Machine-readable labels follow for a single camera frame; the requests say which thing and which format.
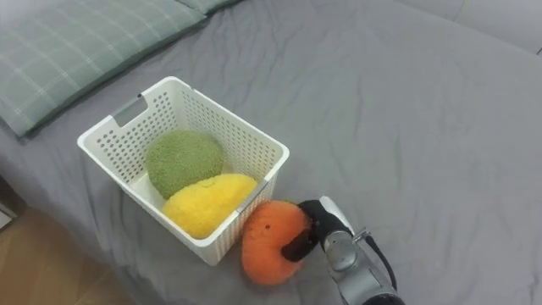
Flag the yellow soft toy fruit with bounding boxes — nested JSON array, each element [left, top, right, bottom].
[[162, 173, 258, 240]]

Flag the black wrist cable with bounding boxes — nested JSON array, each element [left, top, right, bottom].
[[352, 227, 399, 293]]

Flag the green plaid pillow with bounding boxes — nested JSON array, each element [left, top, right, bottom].
[[0, 0, 208, 139]]

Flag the green soft toy fruit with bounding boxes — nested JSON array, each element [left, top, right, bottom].
[[145, 129, 225, 201]]

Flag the orange soft toy fruit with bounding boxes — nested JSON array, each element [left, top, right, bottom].
[[241, 199, 313, 286]]

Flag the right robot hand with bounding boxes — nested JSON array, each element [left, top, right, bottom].
[[280, 195, 356, 263]]

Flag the grey bed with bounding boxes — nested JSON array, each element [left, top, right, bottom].
[[0, 0, 542, 305]]

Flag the white perforated plastic basket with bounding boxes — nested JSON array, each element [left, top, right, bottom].
[[76, 75, 290, 267]]

